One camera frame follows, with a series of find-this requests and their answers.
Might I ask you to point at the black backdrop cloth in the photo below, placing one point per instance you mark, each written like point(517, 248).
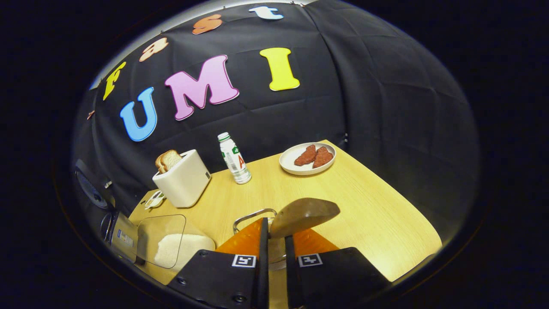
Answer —
point(386, 86)

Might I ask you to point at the white toaster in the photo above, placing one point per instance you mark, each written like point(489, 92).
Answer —
point(184, 182)

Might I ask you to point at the toast bread slice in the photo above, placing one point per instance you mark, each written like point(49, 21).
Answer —
point(159, 163)
point(171, 159)

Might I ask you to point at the red meat slice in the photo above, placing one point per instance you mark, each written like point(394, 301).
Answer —
point(305, 156)
point(322, 158)

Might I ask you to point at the dark grey rice cooker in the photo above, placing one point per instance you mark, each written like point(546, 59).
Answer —
point(124, 238)

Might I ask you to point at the wooden spoon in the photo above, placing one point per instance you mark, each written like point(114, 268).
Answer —
point(300, 214)

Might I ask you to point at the white round plate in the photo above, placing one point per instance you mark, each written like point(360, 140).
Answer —
point(291, 165)

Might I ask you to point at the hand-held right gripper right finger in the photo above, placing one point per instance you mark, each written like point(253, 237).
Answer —
point(289, 274)

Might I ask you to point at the white drink bottle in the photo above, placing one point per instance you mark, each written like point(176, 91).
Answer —
point(235, 161)

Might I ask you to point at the red clothespin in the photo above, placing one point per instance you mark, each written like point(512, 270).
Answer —
point(91, 114)

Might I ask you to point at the clear box of rice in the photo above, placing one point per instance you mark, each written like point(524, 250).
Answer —
point(171, 253)

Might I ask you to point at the white divided condiment dish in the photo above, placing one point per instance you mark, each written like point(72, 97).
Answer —
point(154, 200)

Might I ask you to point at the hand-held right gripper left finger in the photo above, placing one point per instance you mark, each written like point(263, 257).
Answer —
point(263, 266)

